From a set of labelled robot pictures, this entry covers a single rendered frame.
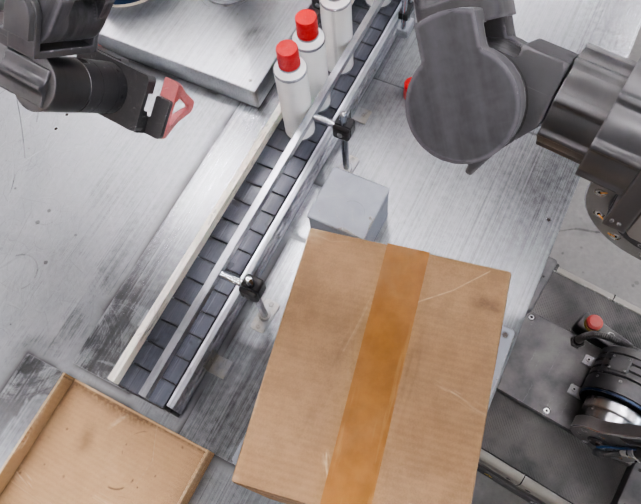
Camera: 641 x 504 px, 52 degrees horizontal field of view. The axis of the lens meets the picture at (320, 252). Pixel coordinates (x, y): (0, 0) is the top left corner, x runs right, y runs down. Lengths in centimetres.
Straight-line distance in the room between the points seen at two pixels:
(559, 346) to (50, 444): 114
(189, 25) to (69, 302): 57
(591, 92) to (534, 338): 126
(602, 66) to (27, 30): 48
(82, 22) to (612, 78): 47
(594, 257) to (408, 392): 143
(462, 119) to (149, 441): 75
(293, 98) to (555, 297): 96
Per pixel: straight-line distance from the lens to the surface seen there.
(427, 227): 111
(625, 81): 45
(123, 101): 77
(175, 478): 103
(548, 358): 167
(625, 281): 209
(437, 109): 45
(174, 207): 117
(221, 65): 126
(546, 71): 45
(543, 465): 164
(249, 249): 105
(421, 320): 74
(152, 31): 135
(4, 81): 74
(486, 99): 44
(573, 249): 208
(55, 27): 67
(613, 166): 45
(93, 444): 107
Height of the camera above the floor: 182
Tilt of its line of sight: 66 degrees down
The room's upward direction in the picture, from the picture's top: 10 degrees counter-clockwise
